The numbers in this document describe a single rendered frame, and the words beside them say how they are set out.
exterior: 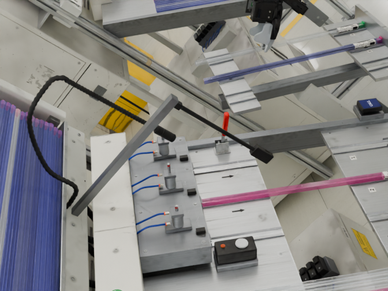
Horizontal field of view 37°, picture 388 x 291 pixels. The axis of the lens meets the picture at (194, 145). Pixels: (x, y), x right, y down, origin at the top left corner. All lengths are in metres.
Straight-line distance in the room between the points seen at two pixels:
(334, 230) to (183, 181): 0.56
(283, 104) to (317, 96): 0.71
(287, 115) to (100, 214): 1.38
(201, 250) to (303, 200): 1.64
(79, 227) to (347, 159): 0.62
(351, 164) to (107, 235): 0.58
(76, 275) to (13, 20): 1.18
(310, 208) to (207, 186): 1.40
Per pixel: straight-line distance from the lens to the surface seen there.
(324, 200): 2.61
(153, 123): 1.03
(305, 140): 1.46
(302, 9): 1.65
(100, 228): 1.12
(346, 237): 1.61
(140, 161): 1.28
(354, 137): 1.45
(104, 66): 2.14
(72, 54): 2.11
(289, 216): 2.72
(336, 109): 1.71
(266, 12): 1.62
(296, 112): 2.40
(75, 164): 1.29
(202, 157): 1.37
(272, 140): 1.43
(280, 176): 2.60
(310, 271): 1.56
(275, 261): 1.14
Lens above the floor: 1.78
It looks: 29 degrees down
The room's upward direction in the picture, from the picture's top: 61 degrees counter-clockwise
